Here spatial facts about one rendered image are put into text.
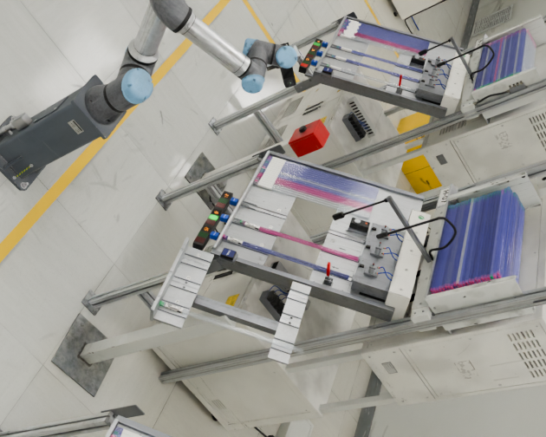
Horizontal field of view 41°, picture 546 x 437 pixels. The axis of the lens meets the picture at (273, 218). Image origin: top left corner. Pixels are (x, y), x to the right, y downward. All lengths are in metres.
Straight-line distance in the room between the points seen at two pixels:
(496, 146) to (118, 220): 1.93
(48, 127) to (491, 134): 2.17
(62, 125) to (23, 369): 0.95
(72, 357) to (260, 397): 0.84
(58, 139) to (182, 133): 1.20
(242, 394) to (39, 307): 0.97
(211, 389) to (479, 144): 1.83
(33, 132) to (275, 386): 1.45
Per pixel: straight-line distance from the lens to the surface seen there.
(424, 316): 2.61
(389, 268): 2.75
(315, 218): 4.41
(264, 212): 2.94
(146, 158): 3.72
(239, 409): 3.45
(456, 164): 3.99
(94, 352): 3.07
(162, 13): 2.40
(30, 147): 3.03
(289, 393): 3.22
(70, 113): 2.81
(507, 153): 3.93
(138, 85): 2.67
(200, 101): 4.21
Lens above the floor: 2.47
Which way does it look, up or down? 34 degrees down
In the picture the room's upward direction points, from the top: 71 degrees clockwise
